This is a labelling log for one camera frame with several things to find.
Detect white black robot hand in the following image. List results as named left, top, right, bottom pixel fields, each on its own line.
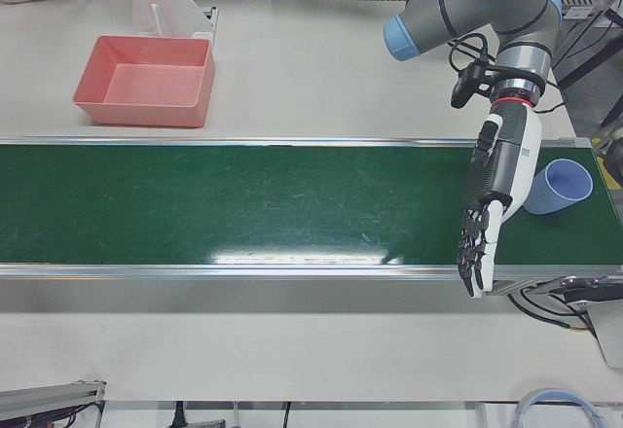
left=456, top=98, right=544, bottom=300

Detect light blue plastic cup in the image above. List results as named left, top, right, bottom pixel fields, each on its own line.
left=523, top=158, right=595, bottom=216

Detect pink plastic box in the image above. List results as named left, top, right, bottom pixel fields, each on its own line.
left=72, top=34, right=217, bottom=129

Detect black tripod legs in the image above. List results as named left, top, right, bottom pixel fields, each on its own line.
left=554, top=0, right=623, bottom=127

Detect grey flat panel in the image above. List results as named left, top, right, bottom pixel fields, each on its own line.
left=587, top=300, right=623, bottom=369

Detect green conveyor belt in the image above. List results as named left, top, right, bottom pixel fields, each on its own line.
left=0, top=136, right=623, bottom=298

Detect white column stand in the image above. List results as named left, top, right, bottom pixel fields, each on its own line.
left=131, top=0, right=218, bottom=43

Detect aluminium profile bar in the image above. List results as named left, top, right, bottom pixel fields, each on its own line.
left=0, top=378, right=107, bottom=428

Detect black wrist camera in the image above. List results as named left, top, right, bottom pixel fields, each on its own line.
left=450, top=60, right=498, bottom=109

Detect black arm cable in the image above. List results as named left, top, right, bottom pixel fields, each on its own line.
left=447, top=32, right=568, bottom=114

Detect black cable bundle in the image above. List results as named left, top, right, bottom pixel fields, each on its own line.
left=508, top=289, right=596, bottom=335

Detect light blue hose coil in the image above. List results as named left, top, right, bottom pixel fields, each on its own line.
left=515, top=388, right=609, bottom=428

